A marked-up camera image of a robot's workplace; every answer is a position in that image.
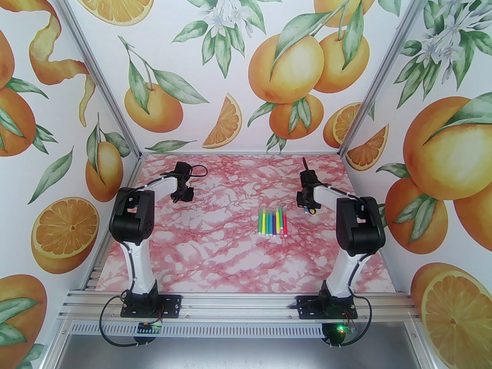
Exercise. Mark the blue marker pen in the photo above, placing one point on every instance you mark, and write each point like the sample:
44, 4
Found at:
270, 225

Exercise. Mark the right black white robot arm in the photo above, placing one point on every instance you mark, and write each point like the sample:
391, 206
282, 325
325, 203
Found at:
357, 221

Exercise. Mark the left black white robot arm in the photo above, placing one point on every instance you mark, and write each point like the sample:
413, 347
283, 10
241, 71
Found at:
132, 213

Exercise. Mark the pink marble pattern mat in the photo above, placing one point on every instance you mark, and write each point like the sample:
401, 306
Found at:
230, 260

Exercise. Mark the small circuit board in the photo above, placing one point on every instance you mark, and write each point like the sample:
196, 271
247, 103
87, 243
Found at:
148, 326
348, 329

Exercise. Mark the black round device green light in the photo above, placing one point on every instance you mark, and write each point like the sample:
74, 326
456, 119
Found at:
334, 336

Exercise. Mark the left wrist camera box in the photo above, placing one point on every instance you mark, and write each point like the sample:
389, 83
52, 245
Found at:
182, 168

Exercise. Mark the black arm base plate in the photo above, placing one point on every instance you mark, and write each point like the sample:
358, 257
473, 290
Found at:
173, 306
307, 309

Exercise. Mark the aluminium frame rail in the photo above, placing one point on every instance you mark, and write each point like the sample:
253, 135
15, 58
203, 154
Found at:
238, 306

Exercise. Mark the aluminium frame post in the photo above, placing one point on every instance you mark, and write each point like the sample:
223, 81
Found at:
98, 71
372, 90

